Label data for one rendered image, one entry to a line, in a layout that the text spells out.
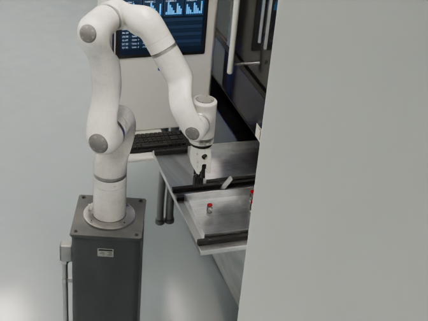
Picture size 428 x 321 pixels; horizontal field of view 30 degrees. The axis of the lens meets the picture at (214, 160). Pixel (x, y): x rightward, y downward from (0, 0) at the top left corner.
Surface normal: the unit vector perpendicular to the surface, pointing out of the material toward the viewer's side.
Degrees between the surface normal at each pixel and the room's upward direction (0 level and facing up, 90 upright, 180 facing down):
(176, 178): 0
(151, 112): 90
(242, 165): 0
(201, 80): 90
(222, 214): 0
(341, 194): 90
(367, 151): 90
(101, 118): 62
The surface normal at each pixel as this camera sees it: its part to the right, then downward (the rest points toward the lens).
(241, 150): 0.08, -0.85
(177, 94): -0.51, -0.29
